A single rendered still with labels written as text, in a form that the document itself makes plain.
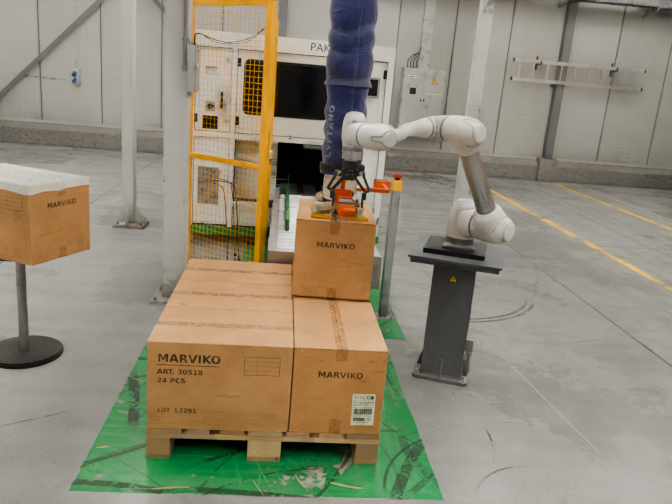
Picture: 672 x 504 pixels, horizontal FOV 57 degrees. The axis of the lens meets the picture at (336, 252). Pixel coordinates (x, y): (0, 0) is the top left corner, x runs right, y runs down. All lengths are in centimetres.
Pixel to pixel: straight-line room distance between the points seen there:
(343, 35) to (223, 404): 179
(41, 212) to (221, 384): 131
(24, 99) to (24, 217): 1003
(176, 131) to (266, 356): 219
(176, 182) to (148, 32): 841
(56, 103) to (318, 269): 1043
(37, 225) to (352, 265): 156
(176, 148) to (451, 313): 215
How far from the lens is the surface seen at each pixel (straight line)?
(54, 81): 1315
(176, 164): 445
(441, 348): 369
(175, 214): 451
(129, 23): 664
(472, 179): 322
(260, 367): 267
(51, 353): 387
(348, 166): 281
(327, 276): 316
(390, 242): 440
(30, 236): 338
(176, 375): 272
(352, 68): 314
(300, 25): 1250
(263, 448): 286
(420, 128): 308
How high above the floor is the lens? 162
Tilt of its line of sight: 15 degrees down
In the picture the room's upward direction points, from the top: 5 degrees clockwise
